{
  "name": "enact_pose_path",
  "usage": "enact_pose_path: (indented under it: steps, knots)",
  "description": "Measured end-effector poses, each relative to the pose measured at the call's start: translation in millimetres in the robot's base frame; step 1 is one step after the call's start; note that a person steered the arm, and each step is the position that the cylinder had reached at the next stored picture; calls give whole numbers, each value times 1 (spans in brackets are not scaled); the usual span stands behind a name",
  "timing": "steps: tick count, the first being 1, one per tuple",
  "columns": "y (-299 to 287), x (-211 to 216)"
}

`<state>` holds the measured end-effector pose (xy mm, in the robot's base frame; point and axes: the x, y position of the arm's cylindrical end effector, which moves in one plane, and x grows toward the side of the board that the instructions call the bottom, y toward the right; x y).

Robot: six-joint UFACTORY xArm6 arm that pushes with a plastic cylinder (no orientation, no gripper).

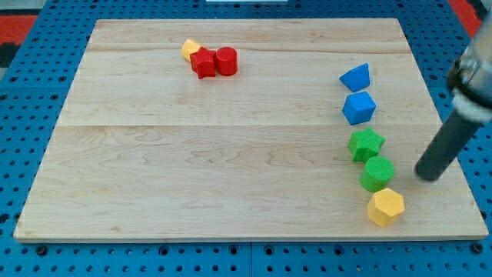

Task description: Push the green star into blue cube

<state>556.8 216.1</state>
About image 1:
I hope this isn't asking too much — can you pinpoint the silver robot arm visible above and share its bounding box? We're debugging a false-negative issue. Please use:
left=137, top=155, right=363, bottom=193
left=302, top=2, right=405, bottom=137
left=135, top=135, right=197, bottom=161
left=447, top=9, right=491, bottom=123

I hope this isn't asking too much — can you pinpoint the yellow block behind red star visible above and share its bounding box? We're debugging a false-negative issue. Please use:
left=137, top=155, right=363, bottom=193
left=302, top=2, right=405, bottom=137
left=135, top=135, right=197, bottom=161
left=181, top=38, right=201, bottom=61

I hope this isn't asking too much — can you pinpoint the blue cube block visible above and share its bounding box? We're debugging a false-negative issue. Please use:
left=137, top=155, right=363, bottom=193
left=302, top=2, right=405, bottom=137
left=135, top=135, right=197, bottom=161
left=342, top=92, right=377, bottom=125

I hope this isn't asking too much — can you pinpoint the green star block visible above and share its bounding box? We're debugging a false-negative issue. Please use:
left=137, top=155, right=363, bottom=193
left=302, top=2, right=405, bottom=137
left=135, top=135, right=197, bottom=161
left=347, top=127, right=386, bottom=162

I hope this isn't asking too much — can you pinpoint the wooden board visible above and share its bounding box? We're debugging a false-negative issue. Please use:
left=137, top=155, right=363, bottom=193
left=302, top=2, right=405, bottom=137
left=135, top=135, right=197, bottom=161
left=14, top=18, right=488, bottom=243

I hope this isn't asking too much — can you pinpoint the red cylinder block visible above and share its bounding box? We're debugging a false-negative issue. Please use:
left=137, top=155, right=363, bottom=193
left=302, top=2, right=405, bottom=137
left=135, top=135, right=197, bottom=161
left=215, top=47, right=238, bottom=76

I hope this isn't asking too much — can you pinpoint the blue trapezoid block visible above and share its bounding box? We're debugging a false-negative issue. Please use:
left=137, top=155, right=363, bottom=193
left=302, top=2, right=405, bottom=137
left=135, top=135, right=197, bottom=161
left=339, top=63, right=371, bottom=92

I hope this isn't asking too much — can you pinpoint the green cylinder block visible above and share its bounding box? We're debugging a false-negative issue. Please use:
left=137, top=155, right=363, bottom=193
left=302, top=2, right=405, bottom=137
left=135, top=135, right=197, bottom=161
left=360, top=156, right=395, bottom=192

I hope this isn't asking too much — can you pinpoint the yellow hexagon block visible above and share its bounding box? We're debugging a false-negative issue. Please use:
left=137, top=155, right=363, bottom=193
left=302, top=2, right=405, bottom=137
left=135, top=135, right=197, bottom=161
left=367, top=188, right=405, bottom=227

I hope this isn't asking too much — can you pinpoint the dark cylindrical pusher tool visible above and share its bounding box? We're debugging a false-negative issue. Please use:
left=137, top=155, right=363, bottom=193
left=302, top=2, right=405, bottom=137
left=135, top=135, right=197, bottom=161
left=414, top=109, right=482, bottom=182

